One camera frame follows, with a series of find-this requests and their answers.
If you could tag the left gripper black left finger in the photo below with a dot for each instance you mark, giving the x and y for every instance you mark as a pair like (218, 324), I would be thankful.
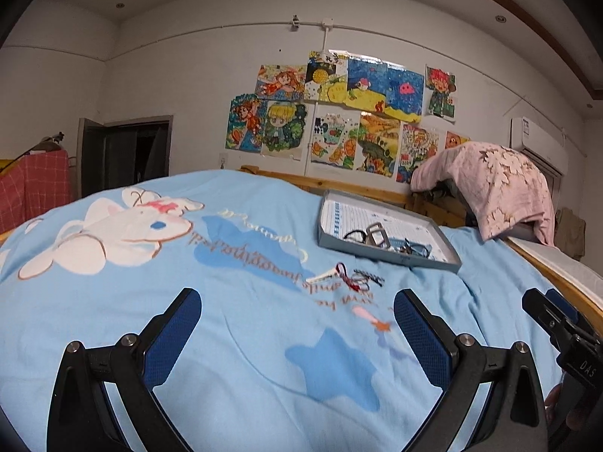
(81, 416)

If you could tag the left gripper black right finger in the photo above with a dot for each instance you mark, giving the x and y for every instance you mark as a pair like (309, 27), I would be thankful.
(512, 417)

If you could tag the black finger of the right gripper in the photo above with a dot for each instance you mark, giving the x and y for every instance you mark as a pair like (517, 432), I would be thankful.
(550, 318)
(568, 309)

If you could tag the beige plastic hair claw clip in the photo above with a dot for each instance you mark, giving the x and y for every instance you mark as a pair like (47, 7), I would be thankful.
(376, 236)

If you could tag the silver twisted hair clip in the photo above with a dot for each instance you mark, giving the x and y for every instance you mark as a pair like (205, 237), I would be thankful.
(362, 274)

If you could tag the silver key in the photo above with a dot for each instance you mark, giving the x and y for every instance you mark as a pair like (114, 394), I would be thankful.
(325, 275)

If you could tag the person's right hand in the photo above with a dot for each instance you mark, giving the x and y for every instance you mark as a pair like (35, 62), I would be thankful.
(576, 418)

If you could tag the pink floral cloth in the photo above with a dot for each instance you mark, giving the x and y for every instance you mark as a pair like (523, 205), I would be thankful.
(501, 186)

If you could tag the grey cardboard box lid tray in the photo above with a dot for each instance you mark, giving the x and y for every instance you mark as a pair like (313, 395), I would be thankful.
(343, 219)

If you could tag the orange clownfish drawing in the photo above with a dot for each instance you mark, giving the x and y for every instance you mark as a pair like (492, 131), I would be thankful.
(453, 140)

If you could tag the colourful doodle poster drawing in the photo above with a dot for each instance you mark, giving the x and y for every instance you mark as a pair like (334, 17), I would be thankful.
(417, 145)

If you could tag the light blue cartoon bed blanket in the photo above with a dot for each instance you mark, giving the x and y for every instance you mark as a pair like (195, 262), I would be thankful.
(251, 335)

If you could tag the red checked cloth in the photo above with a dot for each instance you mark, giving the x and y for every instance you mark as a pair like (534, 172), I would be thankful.
(35, 185)

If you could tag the orange landscape drawing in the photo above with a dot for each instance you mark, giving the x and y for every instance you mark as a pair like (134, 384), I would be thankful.
(377, 144)

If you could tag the red haired character drawing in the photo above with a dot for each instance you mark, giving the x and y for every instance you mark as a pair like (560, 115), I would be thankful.
(442, 86)

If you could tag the dark doorway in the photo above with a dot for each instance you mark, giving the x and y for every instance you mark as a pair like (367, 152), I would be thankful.
(121, 153)

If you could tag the blue sea beach drawing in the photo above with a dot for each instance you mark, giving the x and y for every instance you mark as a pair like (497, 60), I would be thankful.
(374, 85)

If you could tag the goldfish and cup drawing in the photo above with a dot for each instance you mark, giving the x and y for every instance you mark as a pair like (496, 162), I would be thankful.
(335, 138)

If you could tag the blond boy drawing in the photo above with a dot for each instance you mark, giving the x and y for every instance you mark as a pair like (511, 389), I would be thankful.
(285, 126)

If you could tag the moon and stars drawing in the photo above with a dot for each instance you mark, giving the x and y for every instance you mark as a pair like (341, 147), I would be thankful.
(326, 77)

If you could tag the orange haired girl drawing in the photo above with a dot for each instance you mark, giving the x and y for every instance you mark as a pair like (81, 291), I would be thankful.
(246, 123)

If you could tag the mermaid drawing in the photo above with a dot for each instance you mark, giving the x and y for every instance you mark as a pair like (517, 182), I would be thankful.
(282, 82)

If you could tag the wooden bed frame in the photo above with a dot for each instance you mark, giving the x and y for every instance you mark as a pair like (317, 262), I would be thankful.
(424, 197)

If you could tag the white wall air conditioner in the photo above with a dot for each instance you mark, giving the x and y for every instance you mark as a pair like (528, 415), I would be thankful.
(533, 141)

